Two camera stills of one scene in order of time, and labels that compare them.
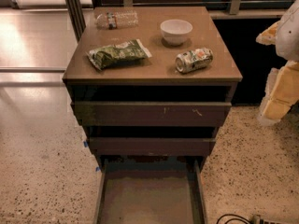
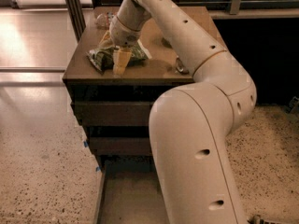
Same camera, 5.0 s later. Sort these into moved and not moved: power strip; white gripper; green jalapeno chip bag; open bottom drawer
Moved: white gripper
Not moved: power strip; open bottom drawer; green jalapeno chip bag
